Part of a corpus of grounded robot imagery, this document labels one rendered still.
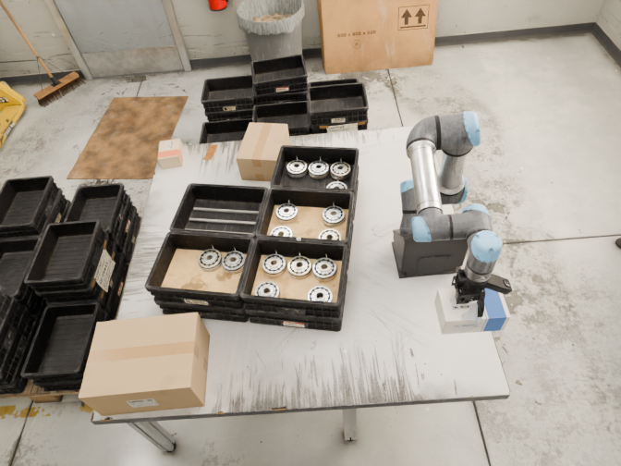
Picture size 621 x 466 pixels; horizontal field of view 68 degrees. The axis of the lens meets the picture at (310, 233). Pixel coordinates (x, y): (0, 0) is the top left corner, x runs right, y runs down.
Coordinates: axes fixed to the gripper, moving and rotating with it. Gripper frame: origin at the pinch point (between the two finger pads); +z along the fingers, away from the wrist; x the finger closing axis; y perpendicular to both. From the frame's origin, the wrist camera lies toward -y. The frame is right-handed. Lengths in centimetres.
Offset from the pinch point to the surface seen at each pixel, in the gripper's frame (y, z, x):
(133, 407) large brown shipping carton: 122, 34, 13
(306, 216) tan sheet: 54, 28, -69
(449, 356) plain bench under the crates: 0.8, 41.2, -1.2
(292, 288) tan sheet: 61, 28, -30
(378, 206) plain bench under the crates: 18, 41, -83
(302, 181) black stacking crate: 56, 28, -92
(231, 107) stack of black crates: 111, 70, -220
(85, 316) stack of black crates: 184, 83, -56
